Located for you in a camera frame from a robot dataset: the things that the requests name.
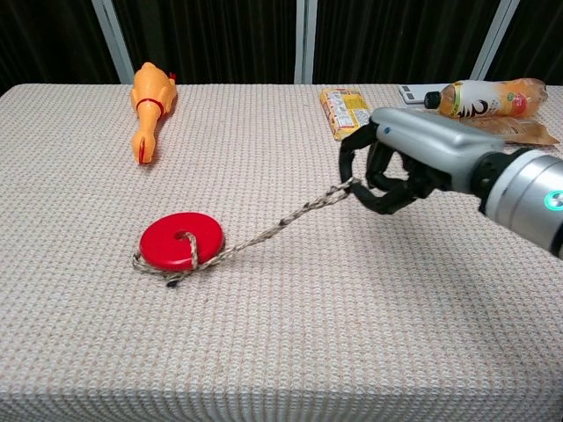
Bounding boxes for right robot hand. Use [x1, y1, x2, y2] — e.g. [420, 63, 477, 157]
[337, 106, 507, 216]

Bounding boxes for braided rope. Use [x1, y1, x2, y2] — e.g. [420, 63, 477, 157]
[131, 177, 362, 289]

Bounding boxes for red disc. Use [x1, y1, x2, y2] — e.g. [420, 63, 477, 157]
[139, 211, 226, 273]

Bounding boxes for white power strip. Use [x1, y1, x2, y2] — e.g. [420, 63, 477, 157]
[398, 84, 457, 106]

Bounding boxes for orange drink bottle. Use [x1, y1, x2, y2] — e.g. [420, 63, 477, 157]
[423, 77, 549, 120]

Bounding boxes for yellow snack packet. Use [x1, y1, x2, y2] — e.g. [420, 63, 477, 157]
[319, 86, 374, 142]

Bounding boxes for brown snack bag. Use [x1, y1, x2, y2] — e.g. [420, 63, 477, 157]
[417, 110, 561, 147]

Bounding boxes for beige woven table cloth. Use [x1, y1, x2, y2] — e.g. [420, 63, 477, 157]
[0, 83, 563, 422]

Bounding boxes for orange rubber chicken toy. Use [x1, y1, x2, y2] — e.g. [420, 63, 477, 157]
[130, 62, 179, 166]

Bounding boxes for aluminium frame post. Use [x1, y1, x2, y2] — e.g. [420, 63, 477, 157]
[293, 0, 318, 84]
[91, 0, 135, 84]
[469, 0, 521, 81]

